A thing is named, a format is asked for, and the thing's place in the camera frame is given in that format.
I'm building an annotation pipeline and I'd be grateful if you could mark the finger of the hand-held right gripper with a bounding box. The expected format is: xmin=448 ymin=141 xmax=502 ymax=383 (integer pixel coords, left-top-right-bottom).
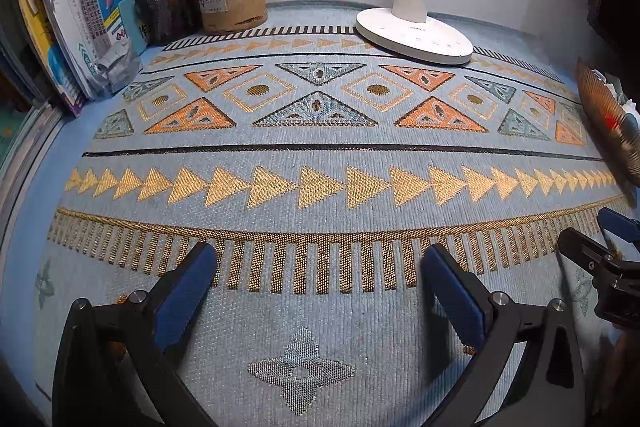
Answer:
xmin=596 ymin=206 xmax=640 ymax=256
xmin=556 ymin=227 xmax=617 ymax=289

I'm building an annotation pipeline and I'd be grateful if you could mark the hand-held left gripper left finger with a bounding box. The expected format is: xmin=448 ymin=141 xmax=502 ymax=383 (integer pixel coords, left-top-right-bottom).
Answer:
xmin=52 ymin=241 xmax=219 ymax=427

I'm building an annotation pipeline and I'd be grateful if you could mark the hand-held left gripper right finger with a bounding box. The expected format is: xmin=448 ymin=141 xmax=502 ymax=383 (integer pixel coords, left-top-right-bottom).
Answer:
xmin=421 ymin=243 xmax=587 ymax=427

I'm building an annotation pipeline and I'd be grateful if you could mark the brown ribbed bowl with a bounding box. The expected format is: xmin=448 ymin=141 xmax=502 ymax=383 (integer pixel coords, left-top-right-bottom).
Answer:
xmin=575 ymin=56 xmax=640 ymax=188

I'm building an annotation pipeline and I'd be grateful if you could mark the person's right hand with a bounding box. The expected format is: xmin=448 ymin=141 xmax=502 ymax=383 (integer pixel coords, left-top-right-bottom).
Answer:
xmin=590 ymin=326 xmax=640 ymax=413

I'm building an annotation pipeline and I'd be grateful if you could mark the blue patterned woven mat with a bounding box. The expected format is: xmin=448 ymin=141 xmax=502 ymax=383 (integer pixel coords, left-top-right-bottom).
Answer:
xmin=0 ymin=0 xmax=640 ymax=427

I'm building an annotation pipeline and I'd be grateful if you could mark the crumpled silver packet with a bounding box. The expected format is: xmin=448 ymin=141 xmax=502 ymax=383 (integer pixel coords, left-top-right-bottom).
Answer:
xmin=92 ymin=41 xmax=146 ymax=96

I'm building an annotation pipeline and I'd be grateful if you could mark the black mesh pen holder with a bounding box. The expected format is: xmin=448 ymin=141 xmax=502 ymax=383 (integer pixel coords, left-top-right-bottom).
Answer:
xmin=131 ymin=0 xmax=203 ymax=46

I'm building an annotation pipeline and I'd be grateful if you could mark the row of books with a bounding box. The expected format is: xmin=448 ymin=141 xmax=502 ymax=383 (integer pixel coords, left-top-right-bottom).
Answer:
xmin=0 ymin=0 xmax=151 ymax=118

